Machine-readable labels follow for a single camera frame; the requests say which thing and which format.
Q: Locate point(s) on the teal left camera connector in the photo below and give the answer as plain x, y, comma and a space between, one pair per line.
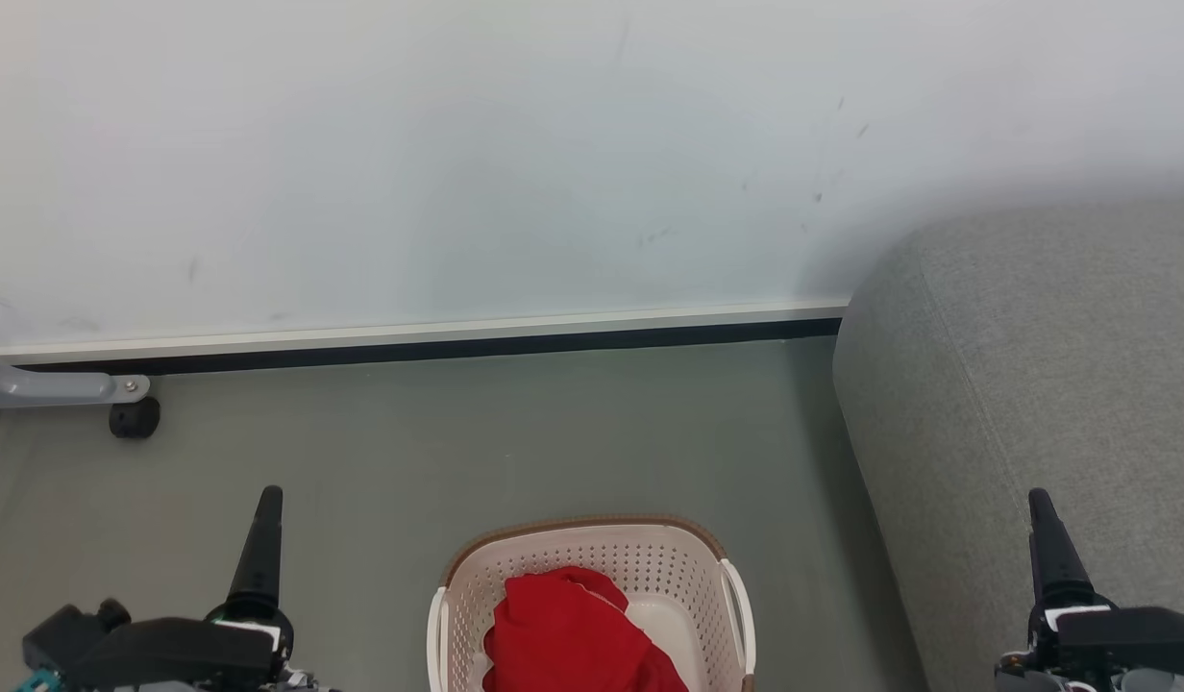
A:
39, 682

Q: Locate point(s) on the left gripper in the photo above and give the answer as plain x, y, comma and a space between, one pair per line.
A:
283, 639

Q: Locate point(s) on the grey fabric sofa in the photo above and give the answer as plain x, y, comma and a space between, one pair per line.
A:
1034, 365

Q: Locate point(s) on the cream perforated laundry basket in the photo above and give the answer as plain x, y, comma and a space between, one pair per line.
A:
650, 567

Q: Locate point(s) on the black caster wheel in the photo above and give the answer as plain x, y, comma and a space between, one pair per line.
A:
135, 419

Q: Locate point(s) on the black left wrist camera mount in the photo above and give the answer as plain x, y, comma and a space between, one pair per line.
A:
160, 649

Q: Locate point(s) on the red and white garment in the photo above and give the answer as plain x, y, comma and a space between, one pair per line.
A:
563, 634

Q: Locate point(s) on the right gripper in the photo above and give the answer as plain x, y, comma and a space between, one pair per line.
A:
1034, 663

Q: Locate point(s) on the white and black baseboard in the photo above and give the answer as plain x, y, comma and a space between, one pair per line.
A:
457, 338

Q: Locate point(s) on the grey metal stand leg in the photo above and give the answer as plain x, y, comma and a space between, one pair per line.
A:
54, 387

